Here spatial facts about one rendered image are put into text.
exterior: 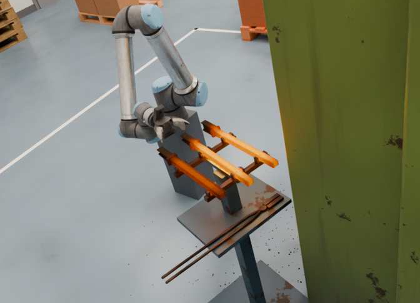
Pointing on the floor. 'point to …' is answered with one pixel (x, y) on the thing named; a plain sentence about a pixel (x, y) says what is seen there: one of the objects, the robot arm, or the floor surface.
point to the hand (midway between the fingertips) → (175, 130)
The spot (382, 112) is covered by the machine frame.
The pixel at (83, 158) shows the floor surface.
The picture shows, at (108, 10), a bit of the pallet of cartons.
